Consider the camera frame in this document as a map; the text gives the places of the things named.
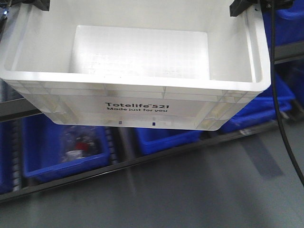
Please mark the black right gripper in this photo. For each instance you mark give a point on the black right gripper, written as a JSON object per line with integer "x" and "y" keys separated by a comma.
{"x": 238, "y": 6}

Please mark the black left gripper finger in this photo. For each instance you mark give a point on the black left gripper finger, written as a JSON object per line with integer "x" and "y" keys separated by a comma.
{"x": 43, "y": 5}

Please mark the white Totelife plastic crate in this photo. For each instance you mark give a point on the white Totelife plastic crate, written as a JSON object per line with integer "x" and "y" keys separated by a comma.
{"x": 173, "y": 64}

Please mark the blue bin upper right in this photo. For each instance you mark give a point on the blue bin upper right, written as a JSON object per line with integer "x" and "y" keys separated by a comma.
{"x": 289, "y": 24}

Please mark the blue bin right middle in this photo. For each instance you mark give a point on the blue bin right middle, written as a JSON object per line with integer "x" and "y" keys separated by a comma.
{"x": 261, "y": 109}

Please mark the blue bin lower left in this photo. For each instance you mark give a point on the blue bin lower left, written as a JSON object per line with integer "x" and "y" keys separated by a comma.
{"x": 6, "y": 166}

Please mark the clear bag of parts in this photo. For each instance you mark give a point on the clear bag of parts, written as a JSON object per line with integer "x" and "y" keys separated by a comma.
{"x": 79, "y": 142}

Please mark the blue bin with bag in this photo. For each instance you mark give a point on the blue bin with bag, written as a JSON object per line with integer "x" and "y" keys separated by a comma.
{"x": 52, "y": 151}

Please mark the blue bin lower right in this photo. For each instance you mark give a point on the blue bin lower right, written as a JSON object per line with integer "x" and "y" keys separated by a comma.
{"x": 156, "y": 140}

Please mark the steel shelf front rail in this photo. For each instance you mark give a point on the steel shelf front rail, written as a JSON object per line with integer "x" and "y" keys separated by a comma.
{"x": 16, "y": 109}

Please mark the steel shelf rail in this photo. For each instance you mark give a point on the steel shelf rail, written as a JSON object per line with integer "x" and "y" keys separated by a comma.
{"x": 16, "y": 109}
{"x": 125, "y": 154}

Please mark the steel lower shelf rail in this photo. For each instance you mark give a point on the steel lower shelf rail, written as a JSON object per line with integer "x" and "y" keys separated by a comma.
{"x": 125, "y": 154}

